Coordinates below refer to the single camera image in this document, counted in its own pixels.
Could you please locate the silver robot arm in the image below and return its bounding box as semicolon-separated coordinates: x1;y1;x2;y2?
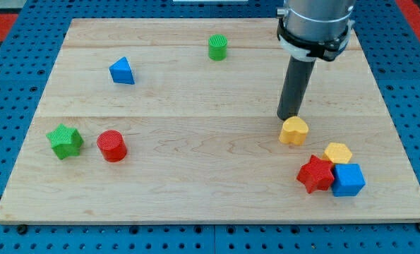
276;0;356;62

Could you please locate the light wooden board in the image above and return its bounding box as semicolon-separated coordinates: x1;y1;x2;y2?
0;18;420;225

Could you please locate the green cylinder block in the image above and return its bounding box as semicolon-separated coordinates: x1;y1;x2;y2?
208;34;228;61

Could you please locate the yellow heart block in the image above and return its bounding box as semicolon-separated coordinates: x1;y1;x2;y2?
279;116;309;145

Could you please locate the red cylinder block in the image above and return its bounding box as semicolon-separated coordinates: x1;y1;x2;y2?
97;130;128;162

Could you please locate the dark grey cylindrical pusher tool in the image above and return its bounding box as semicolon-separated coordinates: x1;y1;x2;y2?
277;56;315;120

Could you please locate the blue triangle block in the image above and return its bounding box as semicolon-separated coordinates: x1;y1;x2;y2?
109;56;135;85

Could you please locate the red star block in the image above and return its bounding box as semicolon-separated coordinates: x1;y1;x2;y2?
296;155;335;193

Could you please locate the yellow hexagon block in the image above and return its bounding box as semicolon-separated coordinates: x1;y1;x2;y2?
322;143;353;164

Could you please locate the green star block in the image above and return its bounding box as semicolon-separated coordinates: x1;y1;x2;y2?
46;123;83;160

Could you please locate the blue cube block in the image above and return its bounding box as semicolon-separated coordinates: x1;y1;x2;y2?
331;164;366;197

